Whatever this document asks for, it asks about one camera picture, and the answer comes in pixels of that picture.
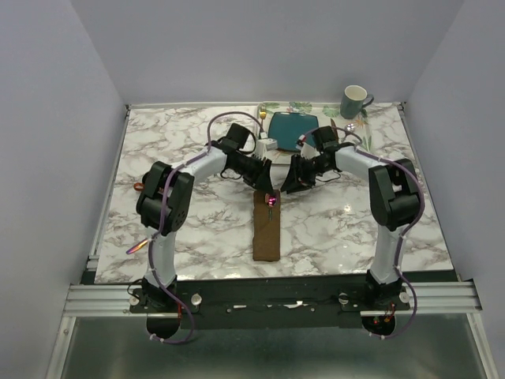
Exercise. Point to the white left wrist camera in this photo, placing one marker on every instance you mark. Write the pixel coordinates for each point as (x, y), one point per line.
(265, 145)

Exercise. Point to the grey-green ceramic mug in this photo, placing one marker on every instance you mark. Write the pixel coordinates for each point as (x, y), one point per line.
(354, 99)

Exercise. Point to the iridescent rainbow spoon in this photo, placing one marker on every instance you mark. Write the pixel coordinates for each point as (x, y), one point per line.
(270, 201)

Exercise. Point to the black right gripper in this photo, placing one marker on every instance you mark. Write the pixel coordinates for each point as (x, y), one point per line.
(293, 182)

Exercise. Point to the teal square plate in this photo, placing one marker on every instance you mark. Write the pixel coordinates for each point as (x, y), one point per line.
(286, 128)

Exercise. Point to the aluminium extrusion rail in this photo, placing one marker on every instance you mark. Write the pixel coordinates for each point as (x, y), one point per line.
(114, 301)

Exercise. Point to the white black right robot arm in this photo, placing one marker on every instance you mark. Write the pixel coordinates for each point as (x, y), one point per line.
(395, 194)

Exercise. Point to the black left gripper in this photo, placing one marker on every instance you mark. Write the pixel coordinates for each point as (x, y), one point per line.
(260, 181)

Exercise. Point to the gold fork green handle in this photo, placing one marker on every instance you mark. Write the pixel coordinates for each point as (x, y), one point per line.
(262, 115)

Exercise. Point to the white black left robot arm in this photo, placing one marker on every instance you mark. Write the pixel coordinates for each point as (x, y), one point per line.
(163, 203)

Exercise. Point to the white leaf-pattern tray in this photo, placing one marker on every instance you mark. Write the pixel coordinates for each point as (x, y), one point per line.
(324, 112)

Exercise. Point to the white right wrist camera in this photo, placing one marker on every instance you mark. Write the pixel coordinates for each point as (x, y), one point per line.
(306, 150)

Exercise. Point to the black metal base frame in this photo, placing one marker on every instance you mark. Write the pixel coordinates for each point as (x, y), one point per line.
(282, 302)

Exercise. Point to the orange coffee cup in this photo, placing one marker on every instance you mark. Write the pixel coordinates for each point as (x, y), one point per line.
(139, 186)

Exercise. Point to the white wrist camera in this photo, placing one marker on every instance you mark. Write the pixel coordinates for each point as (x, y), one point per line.
(306, 150)
(265, 145)

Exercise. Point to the brown cloth napkin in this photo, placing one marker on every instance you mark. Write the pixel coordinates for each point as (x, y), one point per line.
(266, 234)

